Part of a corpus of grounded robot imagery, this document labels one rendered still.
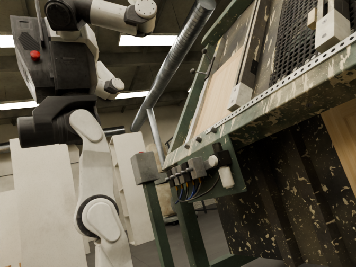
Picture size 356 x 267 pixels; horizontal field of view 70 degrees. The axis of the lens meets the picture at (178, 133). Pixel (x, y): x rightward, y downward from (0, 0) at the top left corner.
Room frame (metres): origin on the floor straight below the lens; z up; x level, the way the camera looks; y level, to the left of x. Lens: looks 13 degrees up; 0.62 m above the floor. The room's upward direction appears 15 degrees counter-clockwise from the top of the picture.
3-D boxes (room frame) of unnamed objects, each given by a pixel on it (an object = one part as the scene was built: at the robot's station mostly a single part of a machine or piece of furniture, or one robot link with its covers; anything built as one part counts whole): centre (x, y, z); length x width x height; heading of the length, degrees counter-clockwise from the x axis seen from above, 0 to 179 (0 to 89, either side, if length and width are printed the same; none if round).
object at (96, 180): (0.95, 0.37, 0.79); 0.18 x 0.15 x 0.47; 30
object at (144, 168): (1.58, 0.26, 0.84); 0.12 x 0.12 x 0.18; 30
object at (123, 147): (5.10, 1.10, 1.03); 0.60 x 0.58 x 2.05; 24
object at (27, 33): (0.93, 0.40, 1.28); 0.34 x 0.30 x 0.36; 30
